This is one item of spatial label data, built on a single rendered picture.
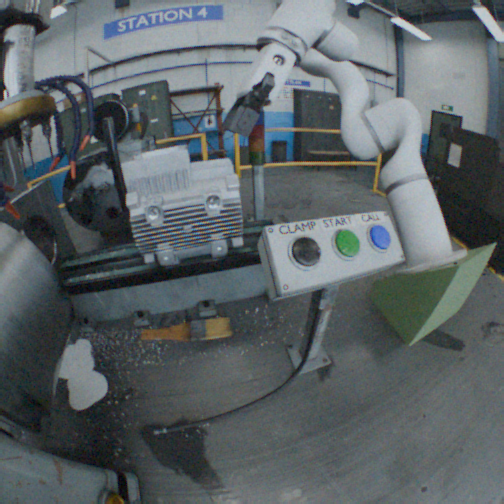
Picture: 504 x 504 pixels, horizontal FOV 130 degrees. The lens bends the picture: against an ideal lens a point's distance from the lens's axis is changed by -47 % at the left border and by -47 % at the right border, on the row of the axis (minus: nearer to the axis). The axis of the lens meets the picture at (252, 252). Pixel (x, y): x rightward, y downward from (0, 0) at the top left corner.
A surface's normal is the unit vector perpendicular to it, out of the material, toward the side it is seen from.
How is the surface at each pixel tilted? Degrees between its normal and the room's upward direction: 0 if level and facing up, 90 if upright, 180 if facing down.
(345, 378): 0
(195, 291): 90
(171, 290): 90
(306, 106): 90
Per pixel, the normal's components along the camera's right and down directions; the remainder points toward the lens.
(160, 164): 0.26, 0.54
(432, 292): -0.97, 0.18
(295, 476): -0.04, -0.82
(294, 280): 0.11, -0.33
